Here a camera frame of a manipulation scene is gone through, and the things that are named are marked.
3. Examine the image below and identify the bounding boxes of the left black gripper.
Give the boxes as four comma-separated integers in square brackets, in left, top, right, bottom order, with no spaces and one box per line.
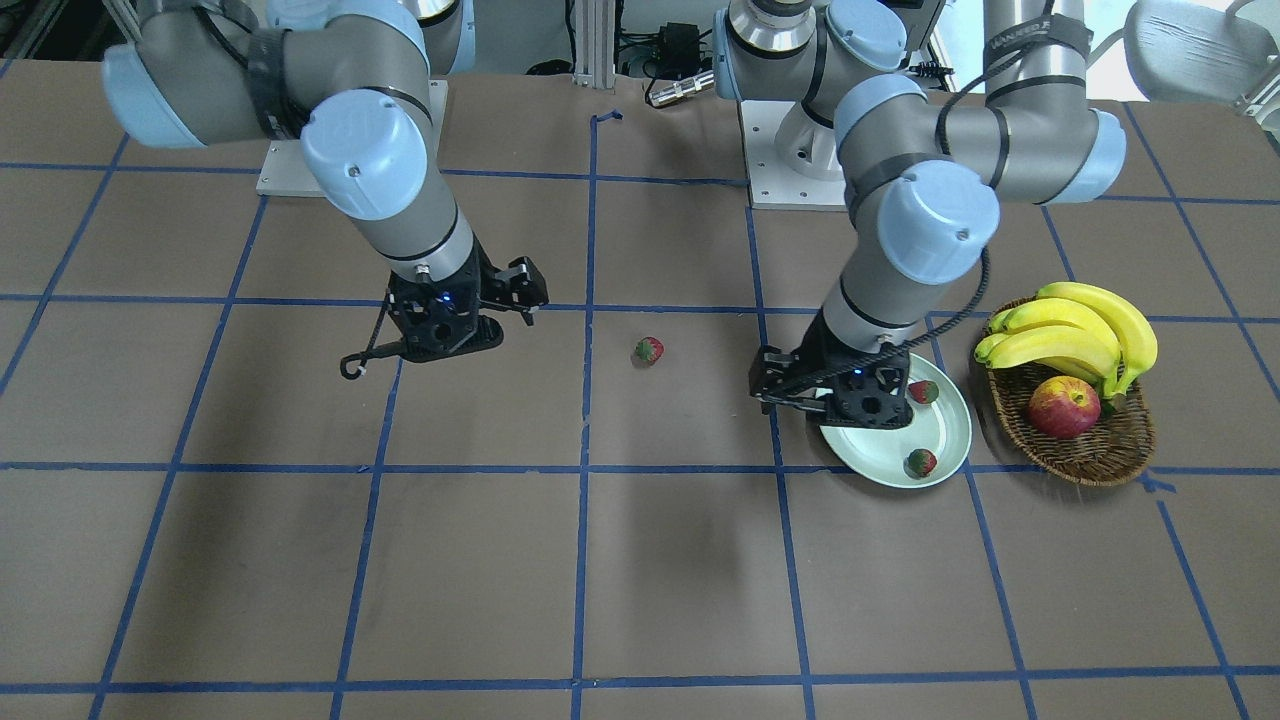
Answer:
[749,311,914,430]

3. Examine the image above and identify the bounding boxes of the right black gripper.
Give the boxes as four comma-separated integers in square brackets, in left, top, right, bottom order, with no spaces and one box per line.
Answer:
[385,245,550,363]

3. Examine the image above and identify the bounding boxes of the strawberry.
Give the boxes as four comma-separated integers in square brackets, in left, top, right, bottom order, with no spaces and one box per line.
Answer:
[904,448,938,479]
[908,380,941,406]
[634,336,666,366]

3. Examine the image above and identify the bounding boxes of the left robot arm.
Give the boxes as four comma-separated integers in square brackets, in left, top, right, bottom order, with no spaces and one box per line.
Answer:
[713,1,1126,429]

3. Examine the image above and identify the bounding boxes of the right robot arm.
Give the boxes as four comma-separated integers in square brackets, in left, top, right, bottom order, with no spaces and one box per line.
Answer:
[101,1,549,379]

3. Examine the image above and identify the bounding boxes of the light green plate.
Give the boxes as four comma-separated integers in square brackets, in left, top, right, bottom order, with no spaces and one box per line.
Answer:
[819,354,972,489]

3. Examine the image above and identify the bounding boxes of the red apple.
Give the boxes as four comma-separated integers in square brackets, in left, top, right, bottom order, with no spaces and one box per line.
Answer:
[1027,375,1102,439]

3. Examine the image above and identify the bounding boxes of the yellow banana bunch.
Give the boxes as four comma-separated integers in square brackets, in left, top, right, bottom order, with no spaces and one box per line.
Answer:
[973,281,1160,401]

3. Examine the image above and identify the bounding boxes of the woven wicker basket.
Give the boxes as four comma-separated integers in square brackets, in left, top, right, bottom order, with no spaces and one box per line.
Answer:
[974,359,1155,487]

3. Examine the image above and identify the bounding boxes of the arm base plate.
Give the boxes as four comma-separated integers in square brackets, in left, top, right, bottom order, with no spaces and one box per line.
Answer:
[256,78,449,199]
[739,101,846,211]

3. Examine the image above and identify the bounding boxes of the aluminium frame post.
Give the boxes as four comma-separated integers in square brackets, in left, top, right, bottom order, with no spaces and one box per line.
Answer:
[567,0,620,92]

